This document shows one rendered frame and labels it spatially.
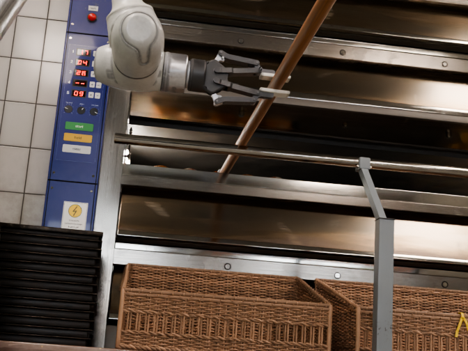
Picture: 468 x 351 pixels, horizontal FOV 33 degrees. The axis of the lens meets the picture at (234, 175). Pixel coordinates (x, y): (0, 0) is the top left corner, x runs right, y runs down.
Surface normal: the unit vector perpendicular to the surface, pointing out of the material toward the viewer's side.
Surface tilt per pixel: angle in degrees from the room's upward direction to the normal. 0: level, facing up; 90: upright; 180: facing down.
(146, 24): 102
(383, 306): 90
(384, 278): 90
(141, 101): 171
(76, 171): 90
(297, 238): 70
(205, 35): 90
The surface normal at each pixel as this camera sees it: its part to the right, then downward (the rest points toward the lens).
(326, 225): 0.14, -0.54
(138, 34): 0.18, -0.07
